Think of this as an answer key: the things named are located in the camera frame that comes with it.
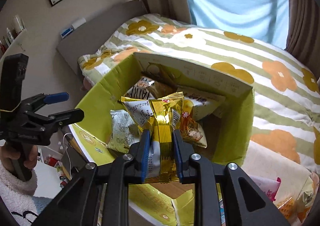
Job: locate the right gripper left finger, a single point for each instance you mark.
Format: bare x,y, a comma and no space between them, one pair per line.
100,190

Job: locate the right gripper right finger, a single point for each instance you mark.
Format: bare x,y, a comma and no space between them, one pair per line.
243,201

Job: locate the pink cotton candy bag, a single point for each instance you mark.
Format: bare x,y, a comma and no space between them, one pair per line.
268,186

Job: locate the white blue snack bag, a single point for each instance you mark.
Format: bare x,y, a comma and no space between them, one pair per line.
124,131

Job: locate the brown white snack bag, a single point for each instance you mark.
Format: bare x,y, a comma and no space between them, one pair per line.
142,90

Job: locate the gold candy bag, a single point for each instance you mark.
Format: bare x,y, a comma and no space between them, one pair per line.
156,119

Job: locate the orange green cake bag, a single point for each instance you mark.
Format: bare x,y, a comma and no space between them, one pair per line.
296,209

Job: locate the white yellow cheese stick bag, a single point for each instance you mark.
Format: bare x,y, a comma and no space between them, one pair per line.
196,106

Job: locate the white fuzzy sleeve forearm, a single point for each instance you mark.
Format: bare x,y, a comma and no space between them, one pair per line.
18,196

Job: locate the left hand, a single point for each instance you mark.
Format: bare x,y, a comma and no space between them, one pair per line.
8,154

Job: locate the floral striped duvet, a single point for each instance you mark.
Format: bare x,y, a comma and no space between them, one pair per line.
286,93

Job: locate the grey bed headboard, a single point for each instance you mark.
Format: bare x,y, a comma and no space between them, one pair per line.
90,36

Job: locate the lint roller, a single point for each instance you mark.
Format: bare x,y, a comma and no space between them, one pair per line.
79,22

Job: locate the green cardboard box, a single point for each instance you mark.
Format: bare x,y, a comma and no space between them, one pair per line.
228,99

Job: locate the right brown curtain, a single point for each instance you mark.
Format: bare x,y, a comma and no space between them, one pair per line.
303,37

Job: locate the light blue cloth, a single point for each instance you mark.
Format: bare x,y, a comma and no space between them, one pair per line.
266,20

